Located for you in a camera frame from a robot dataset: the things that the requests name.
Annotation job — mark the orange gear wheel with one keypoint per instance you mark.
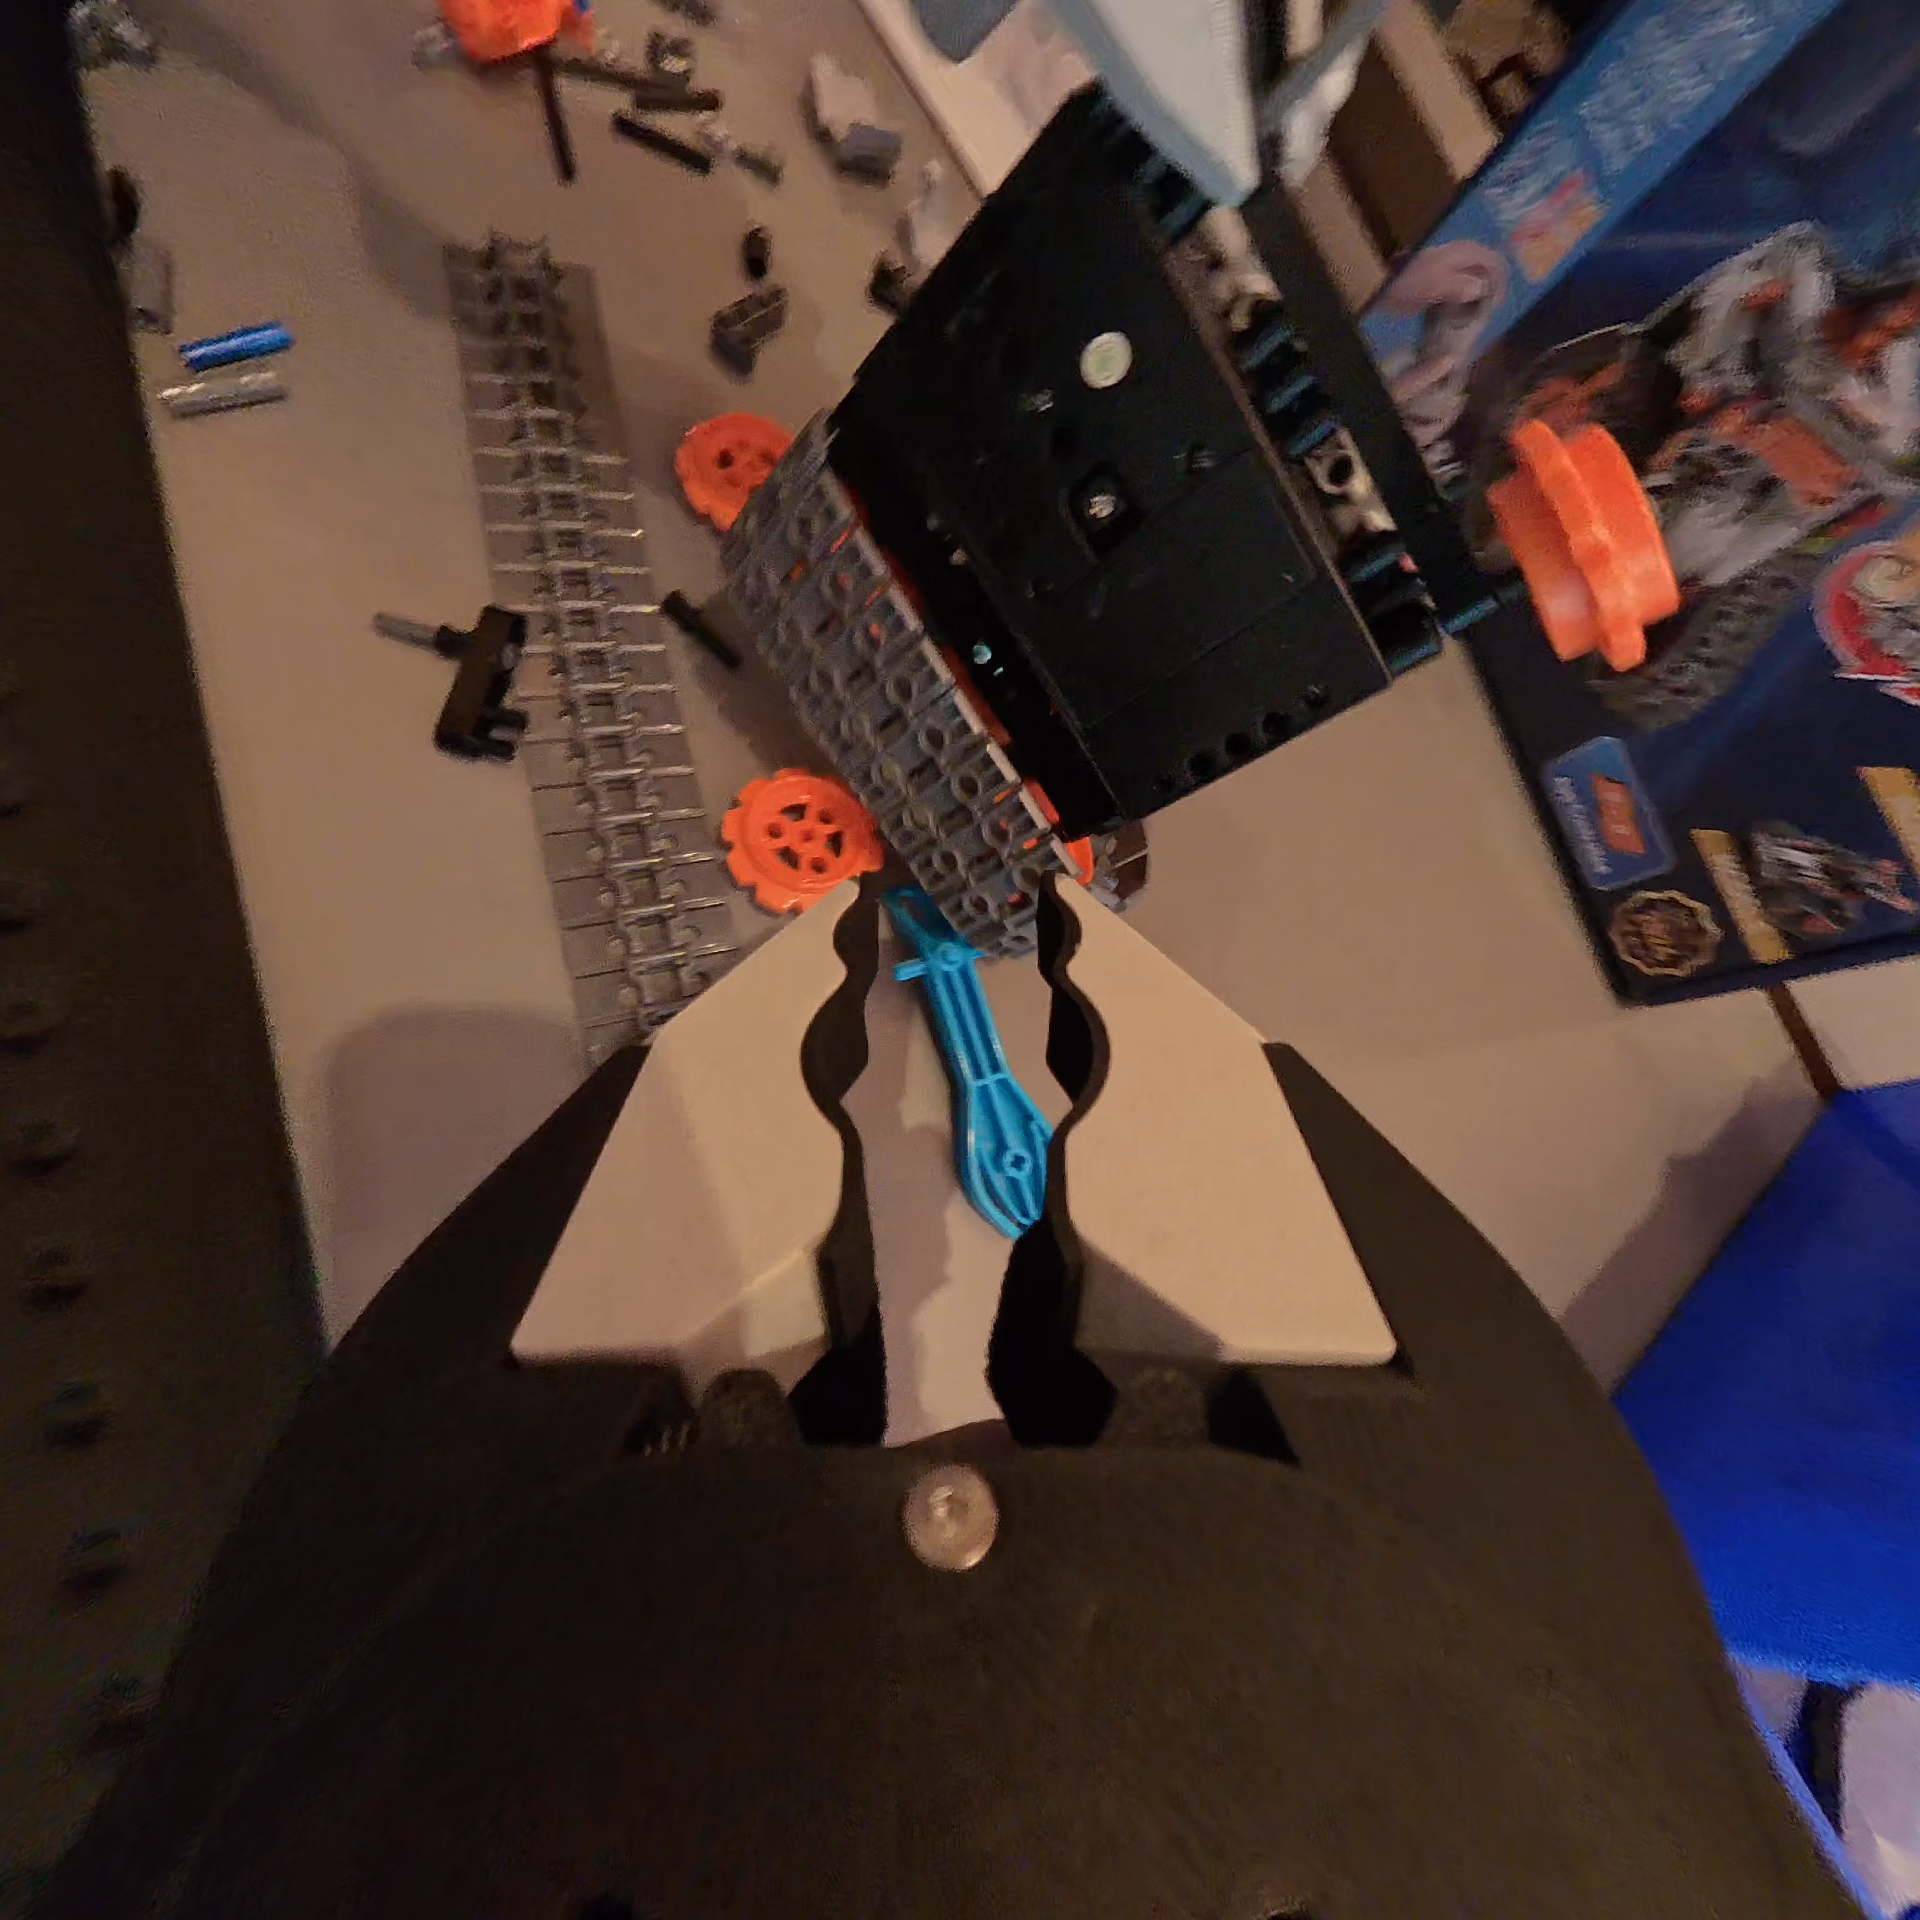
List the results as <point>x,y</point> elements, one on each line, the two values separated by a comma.
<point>796,842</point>
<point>731,471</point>
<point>1576,540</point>

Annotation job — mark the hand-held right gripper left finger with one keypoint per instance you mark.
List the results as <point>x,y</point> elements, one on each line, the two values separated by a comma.
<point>675,1202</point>

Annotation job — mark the black lever with grey axle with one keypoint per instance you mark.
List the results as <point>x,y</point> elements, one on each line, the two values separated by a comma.
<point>477,685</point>

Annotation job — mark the teal plastic wrench tool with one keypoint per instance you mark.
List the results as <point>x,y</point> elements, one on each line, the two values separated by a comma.
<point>978,1053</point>

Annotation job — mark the blue plastic bin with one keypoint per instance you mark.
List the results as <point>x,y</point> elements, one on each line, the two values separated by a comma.
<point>1802,1412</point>

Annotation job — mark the black pin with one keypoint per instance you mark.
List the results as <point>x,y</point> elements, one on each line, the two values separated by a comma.
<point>703,627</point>

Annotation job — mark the robot kit box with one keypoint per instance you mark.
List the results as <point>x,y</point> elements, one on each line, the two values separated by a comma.
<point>1741,391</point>

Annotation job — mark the black dimpled mat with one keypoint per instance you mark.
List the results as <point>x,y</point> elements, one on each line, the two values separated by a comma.
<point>123,1053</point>

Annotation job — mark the grey axle tube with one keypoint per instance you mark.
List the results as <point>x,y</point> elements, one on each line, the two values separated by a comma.
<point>220,395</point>

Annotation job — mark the white book stand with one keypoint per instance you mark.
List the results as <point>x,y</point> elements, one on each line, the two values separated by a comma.
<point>1155,76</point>

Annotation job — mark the black axle rod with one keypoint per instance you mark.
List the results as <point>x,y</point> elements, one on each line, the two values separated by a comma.
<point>557,116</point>

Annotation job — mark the grey toy robot vehicle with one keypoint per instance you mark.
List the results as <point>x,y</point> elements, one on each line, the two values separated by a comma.
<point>1052,452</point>

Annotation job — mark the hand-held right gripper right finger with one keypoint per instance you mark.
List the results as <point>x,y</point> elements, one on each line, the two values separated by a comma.
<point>1230,1202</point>

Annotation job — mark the orange toy piece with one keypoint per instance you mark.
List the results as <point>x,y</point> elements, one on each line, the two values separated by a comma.
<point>507,26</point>

